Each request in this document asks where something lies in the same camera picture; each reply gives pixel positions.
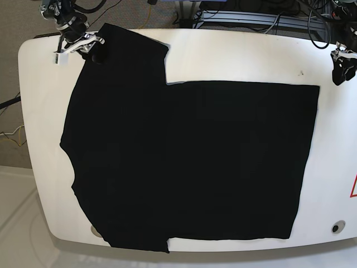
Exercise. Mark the black T-shirt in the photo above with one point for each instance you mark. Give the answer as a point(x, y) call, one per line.
point(205, 160)

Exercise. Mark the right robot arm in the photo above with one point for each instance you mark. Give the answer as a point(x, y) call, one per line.
point(72, 24)

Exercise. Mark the round table grommet hole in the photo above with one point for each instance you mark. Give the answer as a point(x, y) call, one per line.
point(338, 227)

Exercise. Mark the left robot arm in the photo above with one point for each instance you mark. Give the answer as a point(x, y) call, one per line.
point(342, 20)

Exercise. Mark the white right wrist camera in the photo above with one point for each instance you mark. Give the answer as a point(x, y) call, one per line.
point(61, 58)

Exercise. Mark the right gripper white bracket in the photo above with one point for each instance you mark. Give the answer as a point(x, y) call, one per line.
point(84, 45)

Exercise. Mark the red warning triangle sticker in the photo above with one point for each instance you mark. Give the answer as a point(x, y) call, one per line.
point(353, 191)

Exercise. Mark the aluminium frame rail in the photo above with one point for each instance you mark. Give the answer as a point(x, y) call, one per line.
point(284, 19)

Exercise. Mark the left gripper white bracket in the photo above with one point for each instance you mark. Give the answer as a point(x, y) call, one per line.
point(339, 73)

